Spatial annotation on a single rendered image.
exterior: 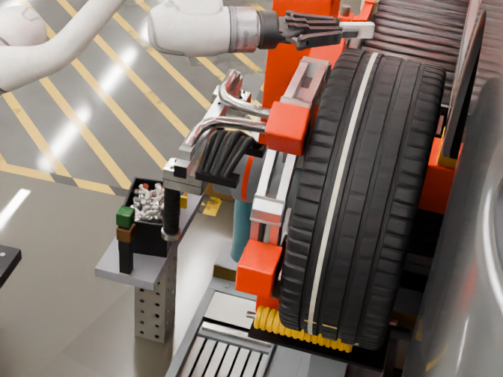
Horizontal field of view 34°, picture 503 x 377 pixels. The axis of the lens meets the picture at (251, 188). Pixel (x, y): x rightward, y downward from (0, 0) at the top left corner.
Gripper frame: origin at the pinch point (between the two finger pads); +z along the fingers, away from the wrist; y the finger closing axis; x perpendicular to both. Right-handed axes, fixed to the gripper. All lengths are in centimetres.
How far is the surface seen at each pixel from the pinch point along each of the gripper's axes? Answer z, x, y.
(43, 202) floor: -74, -128, -108
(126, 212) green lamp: -45, -61, -19
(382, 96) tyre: 4.5, -9.7, 9.4
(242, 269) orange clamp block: -24, -39, 27
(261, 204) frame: -19.7, -29.4, 18.3
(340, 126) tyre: -4.6, -13.5, 14.1
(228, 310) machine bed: -12, -119, -38
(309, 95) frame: -7.9, -14.7, 0.8
